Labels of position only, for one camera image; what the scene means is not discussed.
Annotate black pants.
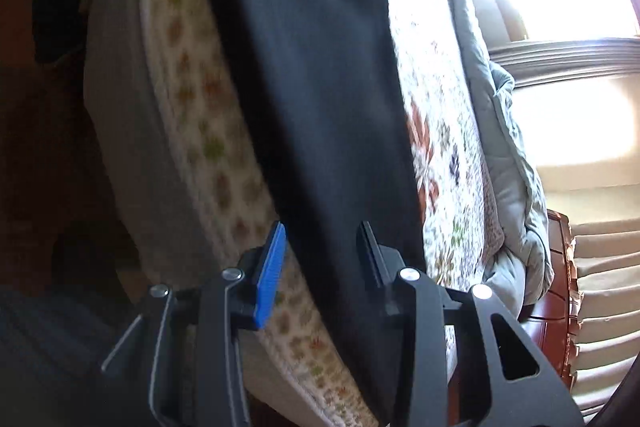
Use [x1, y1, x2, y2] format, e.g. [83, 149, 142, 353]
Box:
[192, 0, 427, 427]

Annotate grey comforter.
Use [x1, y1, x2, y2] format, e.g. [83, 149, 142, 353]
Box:
[439, 0, 556, 324]

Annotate grey mattress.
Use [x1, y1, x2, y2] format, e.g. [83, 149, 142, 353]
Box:
[81, 0, 281, 427]

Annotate brown wooden bed board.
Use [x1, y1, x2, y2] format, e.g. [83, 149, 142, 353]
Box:
[519, 209, 582, 394]

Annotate white floral quilt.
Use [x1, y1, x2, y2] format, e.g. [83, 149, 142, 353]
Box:
[139, 0, 495, 427]

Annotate grey window sill moulding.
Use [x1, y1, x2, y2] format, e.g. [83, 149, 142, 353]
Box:
[487, 36, 640, 82]

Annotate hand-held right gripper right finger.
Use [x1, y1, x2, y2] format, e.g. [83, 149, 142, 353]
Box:
[355, 221, 586, 427]

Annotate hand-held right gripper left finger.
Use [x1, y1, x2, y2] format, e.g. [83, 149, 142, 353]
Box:
[101, 222, 288, 427]

